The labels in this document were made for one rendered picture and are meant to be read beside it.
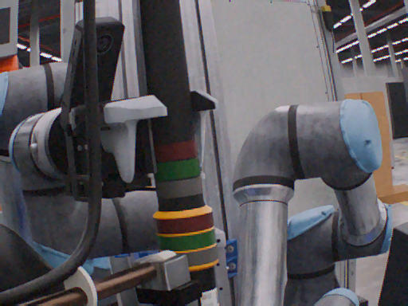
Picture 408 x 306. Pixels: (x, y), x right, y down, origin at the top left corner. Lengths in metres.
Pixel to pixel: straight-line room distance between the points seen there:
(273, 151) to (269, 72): 1.64
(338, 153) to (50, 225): 0.47
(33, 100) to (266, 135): 0.37
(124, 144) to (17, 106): 0.57
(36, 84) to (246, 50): 1.64
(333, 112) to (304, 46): 1.76
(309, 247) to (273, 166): 0.41
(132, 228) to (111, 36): 0.24
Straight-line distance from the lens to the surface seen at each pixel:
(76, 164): 0.57
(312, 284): 1.41
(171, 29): 0.49
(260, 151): 1.01
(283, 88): 2.66
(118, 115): 0.48
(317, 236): 1.38
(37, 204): 0.72
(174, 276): 0.46
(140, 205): 0.75
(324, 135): 0.99
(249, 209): 1.00
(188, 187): 0.48
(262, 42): 2.64
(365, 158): 0.99
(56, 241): 0.72
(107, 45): 0.58
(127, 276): 0.43
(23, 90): 1.04
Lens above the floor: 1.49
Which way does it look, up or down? 3 degrees down
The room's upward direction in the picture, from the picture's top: 7 degrees counter-clockwise
